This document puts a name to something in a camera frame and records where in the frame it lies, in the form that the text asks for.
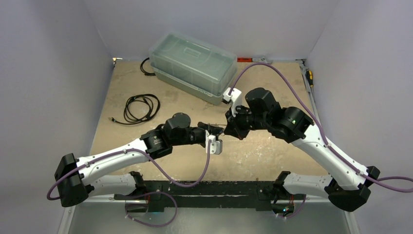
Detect oval metal keyring plate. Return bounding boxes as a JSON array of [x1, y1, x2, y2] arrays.
[[208, 123, 226, 136]]

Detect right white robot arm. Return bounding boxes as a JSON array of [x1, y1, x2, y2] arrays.
[[223, 88, 380, 212]]

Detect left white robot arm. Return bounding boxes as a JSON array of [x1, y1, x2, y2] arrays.
[[47, 113, 224, 207]]

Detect translucent green storage box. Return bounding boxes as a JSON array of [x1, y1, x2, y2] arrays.
[[149, 31, 237, 105]]

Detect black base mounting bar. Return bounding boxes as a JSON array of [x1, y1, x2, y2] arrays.
[[114, 172, 305, 212]]

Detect yellow black screwdriver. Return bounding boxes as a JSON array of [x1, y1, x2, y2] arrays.
[[305, 70, 314, 88]]

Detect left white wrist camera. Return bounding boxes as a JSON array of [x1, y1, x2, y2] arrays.
[[205, 132, 223, 155]]

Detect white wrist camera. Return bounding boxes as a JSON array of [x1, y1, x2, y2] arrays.
[[205, 132, 223, 155], [222, 87, 242, 117]]

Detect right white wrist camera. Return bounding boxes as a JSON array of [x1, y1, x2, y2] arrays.
[[222, 87, 242, 117]]

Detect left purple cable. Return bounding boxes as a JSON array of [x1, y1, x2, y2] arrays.
[[46, 138, 214, 201]]

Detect red handled wrench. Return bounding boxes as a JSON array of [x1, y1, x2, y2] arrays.
[[237, 57, 273, 64]]

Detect coiled black cable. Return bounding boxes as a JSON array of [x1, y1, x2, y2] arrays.
[[110, 94, 161, 125]]

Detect black cable behind box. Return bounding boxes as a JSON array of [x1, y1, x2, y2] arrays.
[[140, 57, 157, 77]]

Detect aluminium rail right side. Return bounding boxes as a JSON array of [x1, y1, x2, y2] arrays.
[[296, 59, 360, 234]]

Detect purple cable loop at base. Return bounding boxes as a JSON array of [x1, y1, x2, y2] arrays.
[[124, 189, 180, 228]]

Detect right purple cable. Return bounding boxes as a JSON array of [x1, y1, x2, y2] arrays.
[[227, 62, 413, 194]]

